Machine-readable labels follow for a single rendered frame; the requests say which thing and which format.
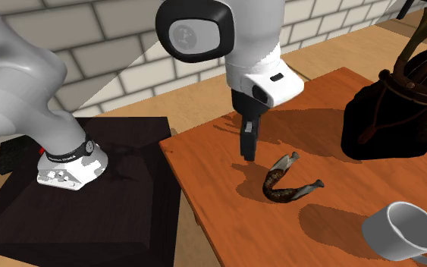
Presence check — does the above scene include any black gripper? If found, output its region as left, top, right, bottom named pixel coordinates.
left=231, top=87, right=272, bottom=162

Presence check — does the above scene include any brown curved jawbone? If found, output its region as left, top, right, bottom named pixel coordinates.
left=262, top=151, right=325, bottom=204

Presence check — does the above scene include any orange wooden table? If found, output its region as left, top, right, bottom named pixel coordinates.
left=159, top=66, right=427, bottom=267

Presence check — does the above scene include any dark brown helmet with crest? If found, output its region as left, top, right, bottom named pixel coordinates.
left=340, top=6, right=427, bottom=161

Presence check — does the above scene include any white cup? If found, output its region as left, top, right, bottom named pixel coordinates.
left=361, top=200, right=427, bottom=267

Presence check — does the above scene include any dark robot stand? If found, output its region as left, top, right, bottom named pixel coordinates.
left=0, top=116, right=183, bottom=267

